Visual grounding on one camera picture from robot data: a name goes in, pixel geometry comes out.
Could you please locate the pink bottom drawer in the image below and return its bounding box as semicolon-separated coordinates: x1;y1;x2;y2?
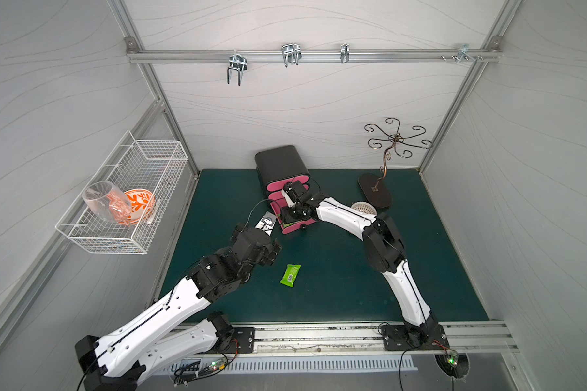
271;198;316;235

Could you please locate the pink drawer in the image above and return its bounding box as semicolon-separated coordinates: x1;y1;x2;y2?
268;189;285;200
271;198;316;235
266;175;310;193

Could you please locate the pink top drawer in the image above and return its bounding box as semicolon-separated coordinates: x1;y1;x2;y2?
266;175;310;193

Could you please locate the green cookie packet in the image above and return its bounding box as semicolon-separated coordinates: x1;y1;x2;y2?
280;264;301;288

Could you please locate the black pink drawer cabinet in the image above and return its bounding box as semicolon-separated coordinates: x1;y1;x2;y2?
253;144;321;236

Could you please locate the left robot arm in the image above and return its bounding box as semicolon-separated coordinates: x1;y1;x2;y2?
75;225;282;390

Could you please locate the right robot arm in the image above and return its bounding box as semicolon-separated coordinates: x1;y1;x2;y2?
280;181;438;347

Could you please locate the black metal jewelry stand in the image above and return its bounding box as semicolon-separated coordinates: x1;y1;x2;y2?
357;117;433;210

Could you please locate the orange patterned bowl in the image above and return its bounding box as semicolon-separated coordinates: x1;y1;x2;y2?
120;188;156;226

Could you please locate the metal hook middle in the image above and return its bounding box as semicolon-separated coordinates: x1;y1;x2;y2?
281;43;302;68

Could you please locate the metal hook small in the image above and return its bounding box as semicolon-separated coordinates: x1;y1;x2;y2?
340;43;350;64

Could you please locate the metal double hook left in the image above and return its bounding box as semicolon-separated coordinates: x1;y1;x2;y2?
227;54;248;86

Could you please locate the clear glass cup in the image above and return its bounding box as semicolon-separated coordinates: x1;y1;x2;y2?
82;181;132;224

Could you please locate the white strainer orange handle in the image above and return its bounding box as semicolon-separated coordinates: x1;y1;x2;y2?
352;201;378;216

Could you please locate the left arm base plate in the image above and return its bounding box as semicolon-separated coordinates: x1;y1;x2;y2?
209;327;256;355

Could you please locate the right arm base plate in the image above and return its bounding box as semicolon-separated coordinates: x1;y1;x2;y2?
377;323;450;352

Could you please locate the white wire basket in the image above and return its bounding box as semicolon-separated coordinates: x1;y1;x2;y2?
55;132;188;254

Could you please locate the metal rail bar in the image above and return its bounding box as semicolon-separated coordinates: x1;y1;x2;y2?
127;47;503;65

